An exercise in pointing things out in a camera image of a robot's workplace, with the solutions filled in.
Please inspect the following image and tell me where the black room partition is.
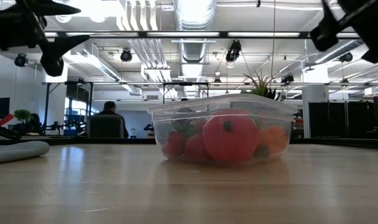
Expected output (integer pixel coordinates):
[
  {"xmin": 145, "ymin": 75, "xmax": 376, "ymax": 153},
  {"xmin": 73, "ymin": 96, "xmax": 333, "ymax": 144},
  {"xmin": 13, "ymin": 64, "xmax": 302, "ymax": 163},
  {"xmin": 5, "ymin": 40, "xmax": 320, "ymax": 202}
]
[{"xmin": 308, "ymin": 101, "xmax": 374, "ymax": 139}]

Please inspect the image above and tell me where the clear plastic tupperware container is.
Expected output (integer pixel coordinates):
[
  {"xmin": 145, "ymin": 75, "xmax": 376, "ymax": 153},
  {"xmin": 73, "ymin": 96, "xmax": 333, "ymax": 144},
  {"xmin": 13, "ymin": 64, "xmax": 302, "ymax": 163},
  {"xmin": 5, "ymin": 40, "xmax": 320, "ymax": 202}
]
[{"xmin": 147, "ymin": 93, "xmax": 298, "ymax": 166}]

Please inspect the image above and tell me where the person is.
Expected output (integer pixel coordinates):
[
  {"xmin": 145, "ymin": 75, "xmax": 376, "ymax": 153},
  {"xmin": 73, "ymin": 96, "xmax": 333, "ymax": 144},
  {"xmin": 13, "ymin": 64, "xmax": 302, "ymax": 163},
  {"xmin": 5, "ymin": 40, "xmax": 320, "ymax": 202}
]
[
  {"xmin": 97, "ymin": 101, "xmax": 130, "ymax": 139},
  {"xmin": 29, "ymin": 113, "xmax": 44, "ymax": 135}
]

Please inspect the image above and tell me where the succulent in white patterned pot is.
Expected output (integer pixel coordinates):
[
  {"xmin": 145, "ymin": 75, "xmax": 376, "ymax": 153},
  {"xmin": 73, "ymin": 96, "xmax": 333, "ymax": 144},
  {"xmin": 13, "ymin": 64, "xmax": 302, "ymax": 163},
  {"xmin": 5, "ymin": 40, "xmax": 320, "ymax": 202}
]
[{"xmin": 243, "ymin": 70, "xmax": 282, "ymax": 101}]

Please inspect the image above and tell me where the black aluminium table frame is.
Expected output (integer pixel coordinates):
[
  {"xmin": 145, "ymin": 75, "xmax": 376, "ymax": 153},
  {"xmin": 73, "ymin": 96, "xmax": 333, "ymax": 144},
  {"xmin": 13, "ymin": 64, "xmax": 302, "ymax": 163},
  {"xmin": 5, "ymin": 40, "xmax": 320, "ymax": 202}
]
[{"xmin": 0, "ymin": 135, "xmax": 378, "ymax": 149}]

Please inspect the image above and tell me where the black ceiling spotlight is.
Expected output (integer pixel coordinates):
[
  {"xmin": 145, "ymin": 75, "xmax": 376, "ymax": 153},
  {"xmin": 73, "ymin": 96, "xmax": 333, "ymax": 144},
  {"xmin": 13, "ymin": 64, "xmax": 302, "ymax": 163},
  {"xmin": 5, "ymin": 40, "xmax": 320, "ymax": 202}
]
[
  {"xmin": 119, "ymin": 48, "xmax": 133, "ymax": 63},
  {"xmin": 280, "ymin": 73, "xmax": 295, "ymax": 85},
  {"xmin": 225, "ymin": 39, "xmax": 242, "ymax": 63},
  {"xmin": 14, "ymin": 52, "xmax": 29, "ymax": 68},
  {"xmin": 338, "ymin": 51, "xmax": 354, "ymax": 63}
]

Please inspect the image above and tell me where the small background potted plant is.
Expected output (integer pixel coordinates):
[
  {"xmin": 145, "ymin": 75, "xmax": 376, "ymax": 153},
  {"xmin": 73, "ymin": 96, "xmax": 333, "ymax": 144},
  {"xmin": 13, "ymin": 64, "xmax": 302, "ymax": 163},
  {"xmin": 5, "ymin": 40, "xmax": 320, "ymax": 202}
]
[{"xmin": 13, "ymin": 109, "xmax": 32, "ymax": 125}]

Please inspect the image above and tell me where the dark red toy cherry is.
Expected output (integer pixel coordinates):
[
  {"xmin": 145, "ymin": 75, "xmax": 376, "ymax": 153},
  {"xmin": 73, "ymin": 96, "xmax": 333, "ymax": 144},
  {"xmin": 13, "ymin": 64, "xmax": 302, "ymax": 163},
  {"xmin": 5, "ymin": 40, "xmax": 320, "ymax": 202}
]
[{"xmin": 252, "ymin": 144, "xmax": 270, "ymax": 159}]

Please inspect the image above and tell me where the large red toy tomato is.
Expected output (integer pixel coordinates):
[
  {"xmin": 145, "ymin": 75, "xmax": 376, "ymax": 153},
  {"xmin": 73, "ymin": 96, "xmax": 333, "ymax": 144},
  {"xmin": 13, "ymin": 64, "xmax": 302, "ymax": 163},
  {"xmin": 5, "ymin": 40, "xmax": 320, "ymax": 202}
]
[{"xmin": 203, "ymin": 115, "xmax": 260, "ymax": 163}]

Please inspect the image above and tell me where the silver ceiling duct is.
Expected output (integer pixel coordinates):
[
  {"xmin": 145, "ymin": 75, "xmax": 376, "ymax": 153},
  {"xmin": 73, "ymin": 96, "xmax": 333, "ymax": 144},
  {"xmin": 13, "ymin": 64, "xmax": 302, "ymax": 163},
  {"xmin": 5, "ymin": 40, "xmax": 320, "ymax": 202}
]
[{"xmin": 173, "ymin": 0, "xmax": 218, "ymax": 63}]

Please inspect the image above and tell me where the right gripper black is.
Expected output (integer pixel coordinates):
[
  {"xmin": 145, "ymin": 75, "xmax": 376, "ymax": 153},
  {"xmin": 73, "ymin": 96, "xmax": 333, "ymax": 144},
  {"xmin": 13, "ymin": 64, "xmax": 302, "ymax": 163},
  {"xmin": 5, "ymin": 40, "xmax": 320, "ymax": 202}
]
[{"xmin": 310, "ymin": 0, "xmax": 378, "ymax": 65}]

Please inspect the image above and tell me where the black overhead frame bar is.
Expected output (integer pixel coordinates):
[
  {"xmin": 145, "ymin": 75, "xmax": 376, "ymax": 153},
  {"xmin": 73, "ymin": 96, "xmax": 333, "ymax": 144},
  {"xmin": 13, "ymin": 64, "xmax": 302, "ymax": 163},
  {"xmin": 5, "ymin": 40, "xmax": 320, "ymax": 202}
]
[{"xmin": 44, "ymin": 30, "xmax": 364, "ymax": 40}]

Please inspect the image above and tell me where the red background bar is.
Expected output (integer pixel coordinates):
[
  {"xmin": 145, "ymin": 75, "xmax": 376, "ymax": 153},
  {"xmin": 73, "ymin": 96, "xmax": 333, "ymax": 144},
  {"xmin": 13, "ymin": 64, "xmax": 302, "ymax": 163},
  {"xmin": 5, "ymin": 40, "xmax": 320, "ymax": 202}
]
[{"xmin": 0, "ymin": 114, "xmax": 15, "ymax": 128}]

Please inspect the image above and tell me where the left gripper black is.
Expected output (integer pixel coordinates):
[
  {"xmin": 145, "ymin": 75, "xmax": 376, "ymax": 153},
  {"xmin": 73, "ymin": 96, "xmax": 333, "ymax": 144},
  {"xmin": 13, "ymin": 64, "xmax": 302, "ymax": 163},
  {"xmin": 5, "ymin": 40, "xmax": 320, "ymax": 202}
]
[{"xmin": 0, "ymin": 0, "xmax": 90, "ymax": 78}]

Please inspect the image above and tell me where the orange toy fruit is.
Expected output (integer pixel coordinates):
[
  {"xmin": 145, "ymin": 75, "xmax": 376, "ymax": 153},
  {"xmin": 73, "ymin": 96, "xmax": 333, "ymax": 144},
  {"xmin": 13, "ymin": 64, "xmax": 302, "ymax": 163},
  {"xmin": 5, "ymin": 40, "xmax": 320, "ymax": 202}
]
[{"xmin": 259, "ymin": 126, "xmax": 288, "ymax": 156}]

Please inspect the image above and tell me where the dark office chair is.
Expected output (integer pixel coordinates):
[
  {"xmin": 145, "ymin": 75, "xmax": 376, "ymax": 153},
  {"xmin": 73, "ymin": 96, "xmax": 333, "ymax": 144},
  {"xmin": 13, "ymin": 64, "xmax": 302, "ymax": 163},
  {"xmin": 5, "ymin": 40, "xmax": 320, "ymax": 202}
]
[{"xmin": 86, "ymin": 114, "xmax": 126, "ymax": 139}]

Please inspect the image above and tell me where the grey folded cloth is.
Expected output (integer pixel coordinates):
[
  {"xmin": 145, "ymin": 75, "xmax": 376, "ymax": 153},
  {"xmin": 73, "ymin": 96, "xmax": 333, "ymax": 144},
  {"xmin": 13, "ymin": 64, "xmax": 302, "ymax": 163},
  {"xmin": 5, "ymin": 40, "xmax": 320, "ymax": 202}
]
[{"xmin": 0, "ymin": 140, "xmax": 50, "ymax": 165}]

